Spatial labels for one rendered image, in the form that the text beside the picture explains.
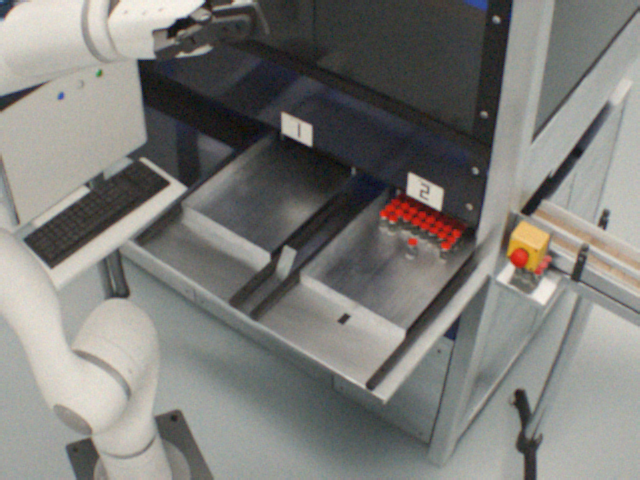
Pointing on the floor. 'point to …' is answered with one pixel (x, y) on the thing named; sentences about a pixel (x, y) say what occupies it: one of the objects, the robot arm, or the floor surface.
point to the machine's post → (496, 209)
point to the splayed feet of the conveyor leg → (523, 433)
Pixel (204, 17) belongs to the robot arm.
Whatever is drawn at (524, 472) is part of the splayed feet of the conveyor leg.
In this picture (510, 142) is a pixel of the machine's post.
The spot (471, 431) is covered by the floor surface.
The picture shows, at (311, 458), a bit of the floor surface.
